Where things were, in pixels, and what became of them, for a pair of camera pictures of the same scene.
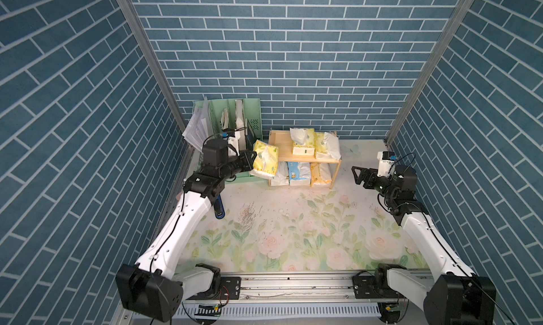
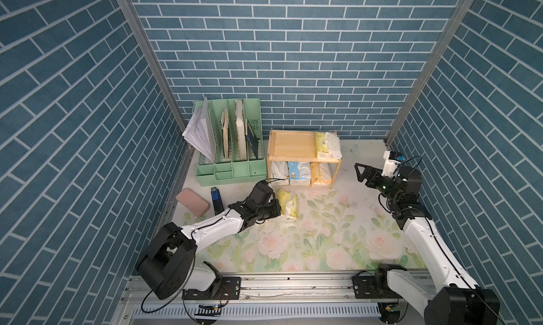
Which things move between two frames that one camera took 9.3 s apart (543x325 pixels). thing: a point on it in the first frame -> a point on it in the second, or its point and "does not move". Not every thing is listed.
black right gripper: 371,173 does not move
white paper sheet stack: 200,126 does not move
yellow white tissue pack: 303,140 -> 288,203
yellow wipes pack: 327,145 does not move
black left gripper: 247,162 -> 276,208
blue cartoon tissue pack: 299,173 does not move
